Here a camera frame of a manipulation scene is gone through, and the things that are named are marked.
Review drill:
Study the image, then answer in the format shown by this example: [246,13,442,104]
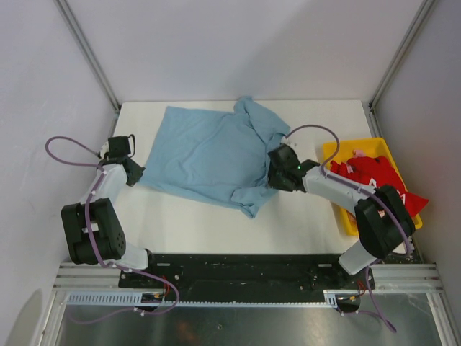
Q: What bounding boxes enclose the light blue t shirt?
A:
[140,97,290,218]

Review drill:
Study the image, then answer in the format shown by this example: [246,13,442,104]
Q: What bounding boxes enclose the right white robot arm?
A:
[268,144,416,289]

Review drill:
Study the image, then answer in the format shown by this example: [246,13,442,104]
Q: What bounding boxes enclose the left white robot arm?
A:
[61,157,159,288]

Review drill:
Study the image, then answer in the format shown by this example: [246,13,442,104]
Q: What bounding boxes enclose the red printed t shirt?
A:
[330,156,429,218]

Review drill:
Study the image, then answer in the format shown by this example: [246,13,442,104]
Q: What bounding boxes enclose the yellow plastic bin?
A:
[323,138,423,229]

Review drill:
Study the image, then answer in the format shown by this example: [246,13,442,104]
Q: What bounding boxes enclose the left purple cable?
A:
[45,136,180,324]

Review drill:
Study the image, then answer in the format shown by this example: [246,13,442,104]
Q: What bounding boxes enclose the purple cable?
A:
[45,136,180,324]
[284,124,413,332]

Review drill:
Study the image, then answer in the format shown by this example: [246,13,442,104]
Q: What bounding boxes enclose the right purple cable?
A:
[284,124,413,332]

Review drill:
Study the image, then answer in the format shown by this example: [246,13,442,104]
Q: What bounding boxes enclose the right aluminium corner post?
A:
[367,0,441,110]

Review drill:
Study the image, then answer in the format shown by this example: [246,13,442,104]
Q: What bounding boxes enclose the aluminium corner post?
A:
[367,0,441,110]
[53,0,121,113]

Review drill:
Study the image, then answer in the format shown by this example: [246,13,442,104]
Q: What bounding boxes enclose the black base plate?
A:
[118,253,376,298]

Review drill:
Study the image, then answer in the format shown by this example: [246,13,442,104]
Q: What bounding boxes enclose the aluminium frame rail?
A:
[53,262,443,293]

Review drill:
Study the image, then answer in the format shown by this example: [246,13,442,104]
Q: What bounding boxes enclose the grey slotted cable duct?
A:
[66,290,359,308]

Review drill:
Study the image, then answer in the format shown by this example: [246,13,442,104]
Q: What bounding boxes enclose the left aluminium corner post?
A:
[53,0,121,113]

